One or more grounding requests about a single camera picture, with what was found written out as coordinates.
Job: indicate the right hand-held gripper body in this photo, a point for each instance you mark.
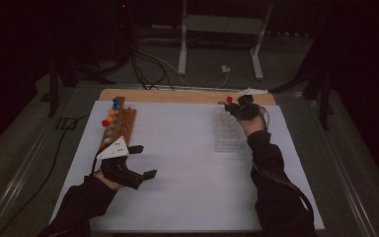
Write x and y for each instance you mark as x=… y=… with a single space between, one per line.
x=247 y=108

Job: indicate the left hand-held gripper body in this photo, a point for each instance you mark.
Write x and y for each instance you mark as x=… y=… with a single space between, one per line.
x=116 y=166

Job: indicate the clear plastic test tube rack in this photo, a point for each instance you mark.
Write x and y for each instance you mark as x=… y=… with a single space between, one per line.
x=225 y=135

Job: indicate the wooden test tube rack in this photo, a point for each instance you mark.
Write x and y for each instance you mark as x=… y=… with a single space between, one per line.
x=126 y=121

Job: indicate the orange capped test tube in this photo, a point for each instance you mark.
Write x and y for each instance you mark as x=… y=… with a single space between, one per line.
x=110 y=119
x=112 y=112

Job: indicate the blue capped test tube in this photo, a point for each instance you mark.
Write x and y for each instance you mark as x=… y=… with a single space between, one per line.
x=115 y=106
x=115 y=100

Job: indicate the person's left hand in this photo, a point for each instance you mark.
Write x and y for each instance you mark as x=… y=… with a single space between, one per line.
x=110 y=182

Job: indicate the person's right hand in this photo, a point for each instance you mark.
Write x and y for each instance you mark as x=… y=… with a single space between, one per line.
x=253 y=126

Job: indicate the white plug adapter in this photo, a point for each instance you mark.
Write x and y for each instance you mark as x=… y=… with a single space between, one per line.
x=225 y=69

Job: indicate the white table mat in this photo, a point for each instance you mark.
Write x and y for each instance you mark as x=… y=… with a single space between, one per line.
x=184 y=204

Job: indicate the white metal stand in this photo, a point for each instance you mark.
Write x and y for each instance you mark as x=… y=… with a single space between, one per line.
x=183 y=49

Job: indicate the black stand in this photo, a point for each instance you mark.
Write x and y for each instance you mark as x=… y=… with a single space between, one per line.
x=324 y=105
x=53 y=89

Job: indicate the dark equipment tower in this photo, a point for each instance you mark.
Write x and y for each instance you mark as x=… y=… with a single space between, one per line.
x=123 y=33

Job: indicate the metal floor rail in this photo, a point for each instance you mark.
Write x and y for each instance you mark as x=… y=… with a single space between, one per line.
x=348 y=184
x=16 y=184

